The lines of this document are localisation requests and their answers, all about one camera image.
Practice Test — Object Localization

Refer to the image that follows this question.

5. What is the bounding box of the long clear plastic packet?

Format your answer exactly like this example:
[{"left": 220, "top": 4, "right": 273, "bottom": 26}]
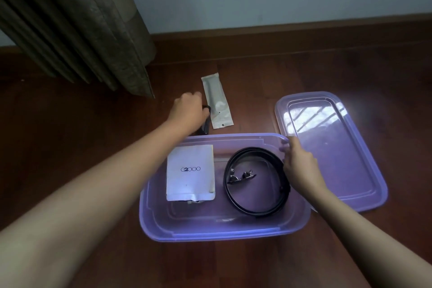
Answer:
[{"left": 201, "top": 74, "right": 234, "bottom": 129}]

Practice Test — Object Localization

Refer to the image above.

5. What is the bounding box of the silver belt buckle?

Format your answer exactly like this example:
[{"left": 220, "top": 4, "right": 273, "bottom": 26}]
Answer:
[{"left": 227, "top": 169, "right": 256, "bottom": 185}]

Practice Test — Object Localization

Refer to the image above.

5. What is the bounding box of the coiled black leather belt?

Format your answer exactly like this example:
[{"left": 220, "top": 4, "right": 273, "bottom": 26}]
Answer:
[{"left": 224, "top": 147, "right": 291, "bottom": 214}]

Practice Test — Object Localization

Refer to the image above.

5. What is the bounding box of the person's right hand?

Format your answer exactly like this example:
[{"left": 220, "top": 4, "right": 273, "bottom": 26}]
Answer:
[{"left": 282, "top": 136, "right": 327, "bottom": 195}]

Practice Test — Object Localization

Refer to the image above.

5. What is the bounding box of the wooden skirting board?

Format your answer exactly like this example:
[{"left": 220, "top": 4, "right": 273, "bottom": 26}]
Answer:
[{"left": 0, "top": 13, "right": 432, "bottom": 65}]

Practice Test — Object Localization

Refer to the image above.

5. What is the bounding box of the white flat pouch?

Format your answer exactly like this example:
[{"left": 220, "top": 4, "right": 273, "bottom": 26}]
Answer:
[{"left": 166, "top": 145, "right": 216, "bottom": 202}]

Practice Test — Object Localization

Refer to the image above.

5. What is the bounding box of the person's left hand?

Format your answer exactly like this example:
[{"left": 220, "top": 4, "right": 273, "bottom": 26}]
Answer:
[{"left": 166, "top": 91, "right": 212, "bottom": 134}]

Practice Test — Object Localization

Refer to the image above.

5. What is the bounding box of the person's right forearm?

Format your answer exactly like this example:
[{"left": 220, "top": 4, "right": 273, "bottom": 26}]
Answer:
[{"left": 304, "top": 185, "right": 432, "bottom": 288}]

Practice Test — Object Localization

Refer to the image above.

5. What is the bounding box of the purple plastic storage box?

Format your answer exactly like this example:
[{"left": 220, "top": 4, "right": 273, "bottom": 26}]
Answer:
[{"left": 138, "top": 133, "right": 312, "bottom": 243}]

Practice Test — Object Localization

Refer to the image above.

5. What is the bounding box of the black strap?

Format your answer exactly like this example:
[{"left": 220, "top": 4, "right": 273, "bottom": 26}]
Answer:
[{"left": 197, "top": 105, "right": 212, "bottom": 136}]

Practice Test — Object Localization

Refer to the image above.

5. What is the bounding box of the person's left forearm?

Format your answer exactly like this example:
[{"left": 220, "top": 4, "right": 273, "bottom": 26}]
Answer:
[{"left": 0, "top": 119, "right": 194, "bottom": 288}]

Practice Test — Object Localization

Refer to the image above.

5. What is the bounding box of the purple plastic box lid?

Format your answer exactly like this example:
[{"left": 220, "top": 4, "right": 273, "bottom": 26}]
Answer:
[{"left": 274, "top": 91, "right": 389, "bottom": 213}]

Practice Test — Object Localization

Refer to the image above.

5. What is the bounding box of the brown curtain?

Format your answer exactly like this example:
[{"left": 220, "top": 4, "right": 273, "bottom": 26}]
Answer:
[{"left": 0, "top": 0, "right": 157, "bottom": 99}]

